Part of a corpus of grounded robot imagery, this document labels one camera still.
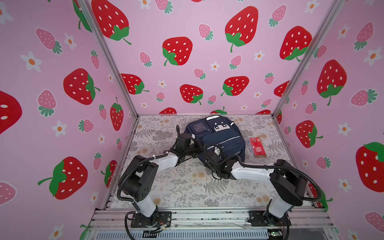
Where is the navy blue student backpack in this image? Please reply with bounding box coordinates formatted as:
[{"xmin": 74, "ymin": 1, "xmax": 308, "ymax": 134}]
[{"xmin": 185, "ymin": 115, "xmax": 246, "ymax": 162}]

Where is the red card pack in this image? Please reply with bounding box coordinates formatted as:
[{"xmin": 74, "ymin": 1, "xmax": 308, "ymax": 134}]
[{"xmin": 250, "ymin": 138, "xmax": 267, "ymax": 158}]

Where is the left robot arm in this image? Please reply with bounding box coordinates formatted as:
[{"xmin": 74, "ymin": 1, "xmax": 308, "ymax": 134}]
[{"xmin": 116, "ymin": 126, "xmax": 203, "ymax": 218}]

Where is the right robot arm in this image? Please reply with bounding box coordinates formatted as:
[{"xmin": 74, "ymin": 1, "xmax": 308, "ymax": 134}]
[{"xmin": 204, "ymin": 145, "xmax": 323, "ymax": 226}]

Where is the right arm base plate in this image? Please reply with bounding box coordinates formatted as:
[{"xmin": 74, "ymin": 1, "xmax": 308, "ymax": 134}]
[{"xmin": 247, "ymin": 211, "xmax": 292, "ymax": 227}]

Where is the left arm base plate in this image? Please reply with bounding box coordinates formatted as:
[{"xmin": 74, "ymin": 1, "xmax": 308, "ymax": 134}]
[{"xmin": 131, "ymin": 212, "xmax": 172, "ymax": 228}]

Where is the aluminium front rail frame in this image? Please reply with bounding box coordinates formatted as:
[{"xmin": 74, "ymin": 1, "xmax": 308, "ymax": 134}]
[{"xmin": 85, "ymin": 207, "xmax": 341, "ymax": 240}]

